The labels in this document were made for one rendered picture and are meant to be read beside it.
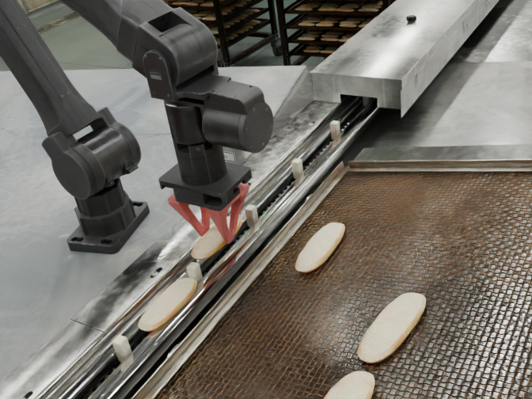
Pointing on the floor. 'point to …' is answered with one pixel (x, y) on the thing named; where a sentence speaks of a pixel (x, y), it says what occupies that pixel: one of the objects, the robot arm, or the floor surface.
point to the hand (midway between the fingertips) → (217, 233)
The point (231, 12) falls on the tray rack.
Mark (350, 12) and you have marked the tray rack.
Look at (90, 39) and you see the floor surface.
